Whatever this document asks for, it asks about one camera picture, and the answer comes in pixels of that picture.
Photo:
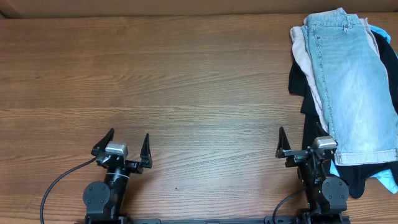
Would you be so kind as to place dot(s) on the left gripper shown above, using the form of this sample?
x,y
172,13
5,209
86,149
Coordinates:
x,y
137,166

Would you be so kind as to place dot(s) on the black garment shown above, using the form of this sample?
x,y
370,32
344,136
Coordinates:
x,y
298,86

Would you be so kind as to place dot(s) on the light blue denim shorts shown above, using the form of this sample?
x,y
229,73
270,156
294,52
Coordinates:
x,y
353,86

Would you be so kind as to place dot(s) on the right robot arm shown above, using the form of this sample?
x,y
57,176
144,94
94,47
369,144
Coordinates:
x,y
326,196

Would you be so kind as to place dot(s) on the beige shorts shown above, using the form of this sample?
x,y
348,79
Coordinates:
x,y
303,60

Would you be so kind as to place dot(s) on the light blue garment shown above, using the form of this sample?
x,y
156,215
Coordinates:
x,y
357,175

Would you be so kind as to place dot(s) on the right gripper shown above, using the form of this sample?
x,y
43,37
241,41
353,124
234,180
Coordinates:
x,y
295,156

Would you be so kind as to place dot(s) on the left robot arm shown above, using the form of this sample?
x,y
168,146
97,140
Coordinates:
x,y
104,199

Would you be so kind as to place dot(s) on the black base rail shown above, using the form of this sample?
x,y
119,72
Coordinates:
x,y
214,221

